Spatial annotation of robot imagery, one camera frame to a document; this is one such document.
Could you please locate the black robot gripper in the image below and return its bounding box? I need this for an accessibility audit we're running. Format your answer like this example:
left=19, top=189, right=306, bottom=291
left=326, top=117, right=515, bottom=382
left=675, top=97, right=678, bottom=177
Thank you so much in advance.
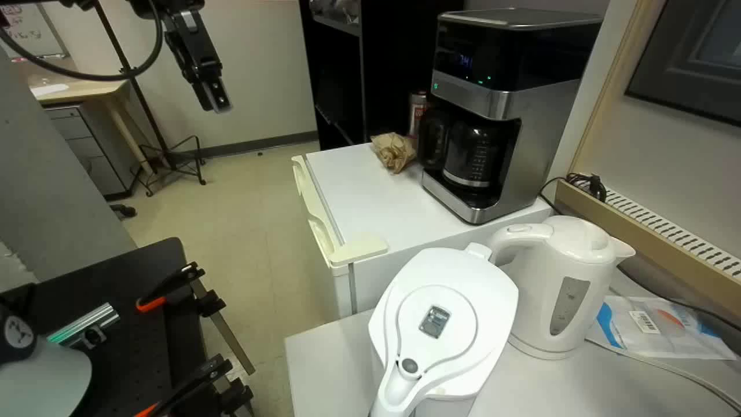
left=164, top=9, right=232, bottom=112

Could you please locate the black silver coffeemaker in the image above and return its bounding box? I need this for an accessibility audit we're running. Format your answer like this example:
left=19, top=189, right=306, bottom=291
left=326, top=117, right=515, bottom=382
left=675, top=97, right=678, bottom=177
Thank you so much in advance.
left=421, top=8, right=603, bottom=226

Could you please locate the black tripod stand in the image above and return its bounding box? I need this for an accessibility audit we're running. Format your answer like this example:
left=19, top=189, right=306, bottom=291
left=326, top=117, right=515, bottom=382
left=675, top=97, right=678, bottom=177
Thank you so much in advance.
left=92, top=0, right=207, bottom=197

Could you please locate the wooden desk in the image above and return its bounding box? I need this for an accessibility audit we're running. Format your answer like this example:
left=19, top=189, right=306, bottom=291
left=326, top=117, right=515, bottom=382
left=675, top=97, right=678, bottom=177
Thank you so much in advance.
left=29, top=80, right=156, bottom=177

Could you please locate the grey filing cabinet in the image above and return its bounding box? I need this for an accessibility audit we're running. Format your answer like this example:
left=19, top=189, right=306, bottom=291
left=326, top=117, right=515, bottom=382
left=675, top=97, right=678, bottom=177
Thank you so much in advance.
left=47, top=105, right=136, bottom=200

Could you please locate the black shelf cabinet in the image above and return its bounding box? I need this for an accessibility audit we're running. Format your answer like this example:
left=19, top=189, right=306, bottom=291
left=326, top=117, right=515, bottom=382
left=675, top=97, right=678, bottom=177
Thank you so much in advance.
left=298, top=0, right=465, bottom=152

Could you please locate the white mini fridge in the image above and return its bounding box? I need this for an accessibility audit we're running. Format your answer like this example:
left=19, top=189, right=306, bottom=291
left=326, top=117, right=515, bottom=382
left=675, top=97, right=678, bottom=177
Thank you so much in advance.
left=292, top=144, right=550, bottom=321

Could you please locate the glass coffee carafe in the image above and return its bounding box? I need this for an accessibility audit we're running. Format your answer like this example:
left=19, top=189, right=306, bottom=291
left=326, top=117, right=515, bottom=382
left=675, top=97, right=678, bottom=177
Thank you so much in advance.
left=418, top=107, right=518, bottom=189

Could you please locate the white water filter pitcher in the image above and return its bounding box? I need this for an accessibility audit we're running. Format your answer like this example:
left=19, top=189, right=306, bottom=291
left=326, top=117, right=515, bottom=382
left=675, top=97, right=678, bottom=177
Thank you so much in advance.
left=369, top=243, right=518, bottom=417

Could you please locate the white electric kettle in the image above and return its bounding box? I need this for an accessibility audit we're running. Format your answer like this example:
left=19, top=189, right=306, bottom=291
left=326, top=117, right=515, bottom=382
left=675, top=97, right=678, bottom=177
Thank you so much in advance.
left=489, top=217, right=635, bottom=359

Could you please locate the white baseboard heater grille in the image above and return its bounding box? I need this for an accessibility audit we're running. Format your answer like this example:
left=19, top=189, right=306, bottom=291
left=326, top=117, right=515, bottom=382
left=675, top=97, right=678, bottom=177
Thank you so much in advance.
left=556, top=183, right=741, bottom=286

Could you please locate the dark framed picture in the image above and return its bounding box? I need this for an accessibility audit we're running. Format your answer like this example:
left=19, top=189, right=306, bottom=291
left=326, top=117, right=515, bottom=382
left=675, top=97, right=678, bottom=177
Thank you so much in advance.
left=628, top=0, right=741, bottom=125

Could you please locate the blue white plastic packet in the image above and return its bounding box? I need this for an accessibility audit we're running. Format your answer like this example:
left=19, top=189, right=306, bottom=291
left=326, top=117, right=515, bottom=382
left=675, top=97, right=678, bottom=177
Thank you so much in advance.
left=596, top=296, right=733, bottom=359

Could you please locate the black looping cable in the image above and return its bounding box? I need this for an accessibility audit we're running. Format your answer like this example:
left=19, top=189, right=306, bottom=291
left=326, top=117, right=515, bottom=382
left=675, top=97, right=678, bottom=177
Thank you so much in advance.
left=0, top=0, right=166, bottom=83

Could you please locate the upper orange-handled black clamp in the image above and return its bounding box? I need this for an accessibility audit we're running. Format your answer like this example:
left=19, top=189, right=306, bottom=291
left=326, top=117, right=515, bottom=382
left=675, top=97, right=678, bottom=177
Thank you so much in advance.
left=135, top=263, right=224, bottom=319

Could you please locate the orange-handled black clamp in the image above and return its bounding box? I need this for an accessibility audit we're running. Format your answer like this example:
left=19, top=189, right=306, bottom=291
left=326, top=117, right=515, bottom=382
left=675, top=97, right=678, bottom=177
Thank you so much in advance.
left=135, top=263, right=224, bottom=319
left=135, top=354, right=252, bottom=417

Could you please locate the black table with rail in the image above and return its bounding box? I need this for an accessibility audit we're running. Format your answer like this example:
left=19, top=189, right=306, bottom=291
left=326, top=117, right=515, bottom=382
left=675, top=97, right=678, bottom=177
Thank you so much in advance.
left=3, top=239, right=239, bottom=417

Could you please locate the lower orange-handled black clamp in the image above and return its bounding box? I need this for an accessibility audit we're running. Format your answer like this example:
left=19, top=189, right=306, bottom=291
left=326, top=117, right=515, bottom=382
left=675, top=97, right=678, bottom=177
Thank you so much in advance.
left=135, top=354, right=252, bottom=417

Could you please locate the black power cord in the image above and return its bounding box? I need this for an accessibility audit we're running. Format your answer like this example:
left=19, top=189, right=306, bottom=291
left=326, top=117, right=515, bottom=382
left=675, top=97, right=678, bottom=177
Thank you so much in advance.
left=534, top=173, right=611, bottom=217

